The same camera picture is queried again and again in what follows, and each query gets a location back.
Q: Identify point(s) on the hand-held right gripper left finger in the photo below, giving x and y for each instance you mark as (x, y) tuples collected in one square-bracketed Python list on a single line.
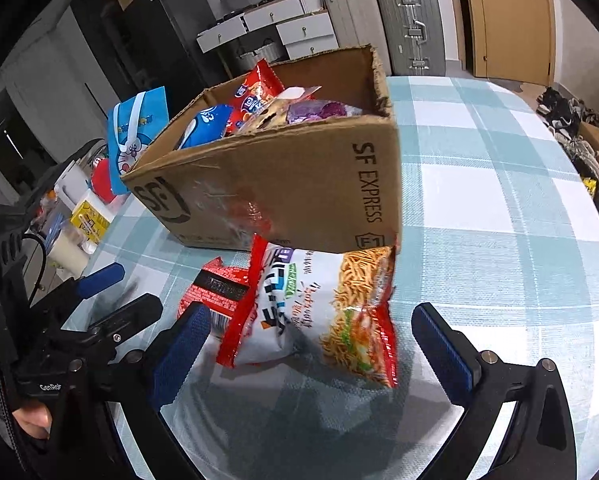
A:
[(179, 355)]

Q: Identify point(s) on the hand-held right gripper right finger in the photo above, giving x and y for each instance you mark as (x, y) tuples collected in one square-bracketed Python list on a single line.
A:
[(444, 355)]

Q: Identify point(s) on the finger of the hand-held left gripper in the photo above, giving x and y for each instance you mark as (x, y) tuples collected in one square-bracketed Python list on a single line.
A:
[(102, 277), (129, 315)]

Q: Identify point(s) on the dark red snack packet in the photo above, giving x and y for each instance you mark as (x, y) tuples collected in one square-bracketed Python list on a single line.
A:
[(214, 285)]

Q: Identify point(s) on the blue snack packet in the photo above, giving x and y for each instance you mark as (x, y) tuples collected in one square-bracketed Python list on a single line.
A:
[(209, 120)]

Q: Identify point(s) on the large printed cardboard box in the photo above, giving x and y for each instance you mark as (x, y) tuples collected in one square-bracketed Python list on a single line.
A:
[(304, 185)]

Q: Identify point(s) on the red orange snack packet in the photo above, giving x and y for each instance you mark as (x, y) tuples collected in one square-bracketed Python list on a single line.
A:
[(252, 90)]

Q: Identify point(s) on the purple grey snack packet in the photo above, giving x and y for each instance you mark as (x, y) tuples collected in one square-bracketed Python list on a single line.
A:
[(324, 110)]

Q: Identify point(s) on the person's left hand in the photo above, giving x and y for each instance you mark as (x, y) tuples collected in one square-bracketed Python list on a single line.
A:
[(29, 420)]

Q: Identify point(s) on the white plastic container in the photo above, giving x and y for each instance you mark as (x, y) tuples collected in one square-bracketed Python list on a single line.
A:
[(69, 255)]

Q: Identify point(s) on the yellow box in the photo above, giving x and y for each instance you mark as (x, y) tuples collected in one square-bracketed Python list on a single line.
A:
[(89, 220)]

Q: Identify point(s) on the red container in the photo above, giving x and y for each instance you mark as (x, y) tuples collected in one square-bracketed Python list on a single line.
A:
[(102, 182)]

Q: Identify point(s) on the blue cartoon gift bag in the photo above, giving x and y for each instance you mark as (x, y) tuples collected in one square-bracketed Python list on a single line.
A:
[(129, 140)]

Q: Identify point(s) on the checked tablecloth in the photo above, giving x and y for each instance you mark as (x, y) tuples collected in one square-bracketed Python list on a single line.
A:
[(479, 210)]

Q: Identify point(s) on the black tall cabinet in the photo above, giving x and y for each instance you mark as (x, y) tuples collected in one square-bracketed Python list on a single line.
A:
[(169, 35)]

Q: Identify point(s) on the pile of shoes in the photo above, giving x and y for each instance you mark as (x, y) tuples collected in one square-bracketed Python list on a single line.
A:
[(564, 112)]

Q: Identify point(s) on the white drawer cabinet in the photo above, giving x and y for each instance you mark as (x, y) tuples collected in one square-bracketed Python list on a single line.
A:
[(304, 30)]

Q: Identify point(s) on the silver suitcase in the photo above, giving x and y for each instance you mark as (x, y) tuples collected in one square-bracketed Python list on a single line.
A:
[(409, 20)]

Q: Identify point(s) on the wooden door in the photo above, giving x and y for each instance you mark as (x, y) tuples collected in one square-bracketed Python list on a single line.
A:
[(509, 20)]

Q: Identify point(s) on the beige suitcase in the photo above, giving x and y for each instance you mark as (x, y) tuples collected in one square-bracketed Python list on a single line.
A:
[(354, 20)]

